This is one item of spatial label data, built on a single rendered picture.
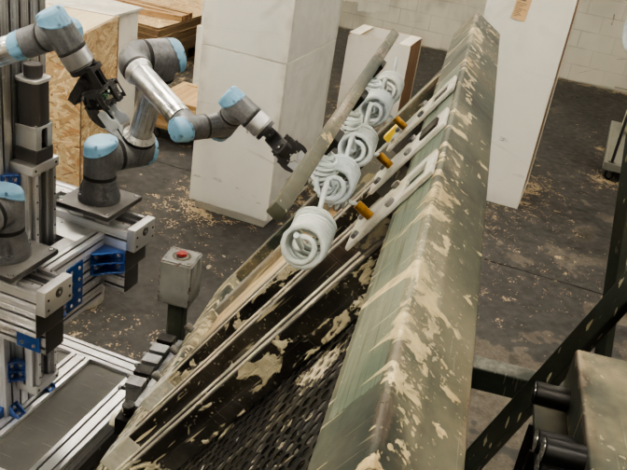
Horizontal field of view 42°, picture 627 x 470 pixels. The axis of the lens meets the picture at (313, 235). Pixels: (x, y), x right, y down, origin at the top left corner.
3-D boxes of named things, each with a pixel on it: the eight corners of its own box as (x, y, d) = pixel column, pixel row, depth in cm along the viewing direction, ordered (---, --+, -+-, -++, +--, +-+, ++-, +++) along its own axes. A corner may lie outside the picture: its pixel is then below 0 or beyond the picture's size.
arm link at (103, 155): (76, 169, 289) (76, 133, 283) (110, 163, 297) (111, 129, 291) (91, 182, 281) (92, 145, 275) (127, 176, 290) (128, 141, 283)
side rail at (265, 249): (261, 286, 291) (239, 267, 290) (490, 73, 241) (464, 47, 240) (257, 295, 286) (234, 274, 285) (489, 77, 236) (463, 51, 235)
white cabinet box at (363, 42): (351, 97, 792) (364, 23, 760) (408, 111, 777) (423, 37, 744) (336, 108, 754) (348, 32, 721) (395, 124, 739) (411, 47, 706)
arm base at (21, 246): (-32, 255, 247) (-34, 227, 242) (3, 236, 259) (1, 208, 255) (9, 269, 243) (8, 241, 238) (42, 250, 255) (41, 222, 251)
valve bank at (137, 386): (154, 367, 286) (158, 311, 275) (192, 378, 284) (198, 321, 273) (89, 462, 242) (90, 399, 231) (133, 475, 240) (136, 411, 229)
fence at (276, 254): (228, 311, 269) (218, 303, 268) (432, 117, 225) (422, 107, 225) (223, 318, 264) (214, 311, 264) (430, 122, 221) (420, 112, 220)
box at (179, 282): (169, 287, 300) (172, 244, 292) (199, 295, 299) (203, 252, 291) (156, 303, 290) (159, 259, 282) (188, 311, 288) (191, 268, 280)
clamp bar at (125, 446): (135, 458, 203) (62, 397, 199) (488, 145, 149) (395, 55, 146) (118, 486, 194) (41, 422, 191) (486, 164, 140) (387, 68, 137)
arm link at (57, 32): (41, 8, 199) (67, -2, 195) (65, 48, 204) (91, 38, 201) (24, 21, 193) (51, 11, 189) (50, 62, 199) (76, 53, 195)
